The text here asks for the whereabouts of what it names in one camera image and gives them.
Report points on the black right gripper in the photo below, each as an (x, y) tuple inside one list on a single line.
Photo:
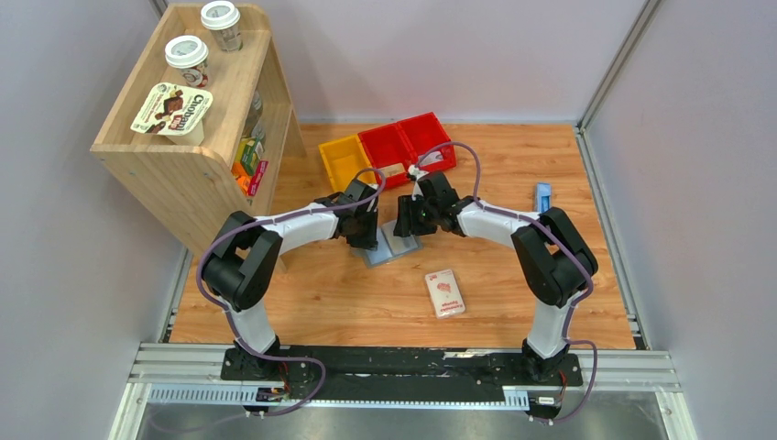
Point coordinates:
[(406, 225)]

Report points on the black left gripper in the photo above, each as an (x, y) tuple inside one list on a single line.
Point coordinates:
[(370, 241)]

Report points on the grey leather card holder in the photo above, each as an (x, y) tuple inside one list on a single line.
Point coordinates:
[(389, 248)]

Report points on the grey credit card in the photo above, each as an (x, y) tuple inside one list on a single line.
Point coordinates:
[(431, 159)]

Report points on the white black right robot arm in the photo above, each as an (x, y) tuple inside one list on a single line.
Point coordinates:
[(557, 264)]

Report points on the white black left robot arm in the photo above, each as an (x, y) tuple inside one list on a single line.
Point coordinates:
[(235, 271)]

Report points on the red plastic bin right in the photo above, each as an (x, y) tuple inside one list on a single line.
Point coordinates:
[(423, 132)]

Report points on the red plastic bin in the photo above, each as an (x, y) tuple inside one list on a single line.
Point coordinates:
[(386, 145), (423, 132)]

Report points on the yellow plastic bin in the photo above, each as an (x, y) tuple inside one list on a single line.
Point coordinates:
[(342, 159)]

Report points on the red plastic bin middle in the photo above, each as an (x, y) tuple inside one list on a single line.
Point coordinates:
[(386, 145)]

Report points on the white sponge packet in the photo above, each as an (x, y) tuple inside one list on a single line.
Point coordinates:
[(445, 294)]

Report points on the blue toothbrush package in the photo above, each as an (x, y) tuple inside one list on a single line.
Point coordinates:
[(543, 197)]

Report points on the pink box on shelf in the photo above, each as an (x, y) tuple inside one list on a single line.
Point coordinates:
[(256, 178)]

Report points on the orange box on shelf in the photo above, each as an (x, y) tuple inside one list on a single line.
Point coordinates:
[(242, 177)]

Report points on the green box on shelf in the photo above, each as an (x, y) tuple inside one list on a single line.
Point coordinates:
[(249, 153)]

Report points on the clear jar on shelf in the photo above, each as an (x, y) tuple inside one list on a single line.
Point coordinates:
[(253, 127)]

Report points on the wooden shelf unit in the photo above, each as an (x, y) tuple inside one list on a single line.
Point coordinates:
[(191, 189)]

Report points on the Chobani yogurt cup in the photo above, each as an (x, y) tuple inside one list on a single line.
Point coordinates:
[(175, 112)]

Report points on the white lidded cup front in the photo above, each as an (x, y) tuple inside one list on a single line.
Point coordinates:
[(188, 55)]

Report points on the white lidded cup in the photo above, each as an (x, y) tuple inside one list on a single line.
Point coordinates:
[(222, 18), (188, 55)]

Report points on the white lidded cup back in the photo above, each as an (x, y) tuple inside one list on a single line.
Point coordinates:
[(222, 18)]

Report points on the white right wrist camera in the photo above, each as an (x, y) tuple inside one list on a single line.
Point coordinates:
[(414, 175)]

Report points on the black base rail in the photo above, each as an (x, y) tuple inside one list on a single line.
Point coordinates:
[(384, 374)]

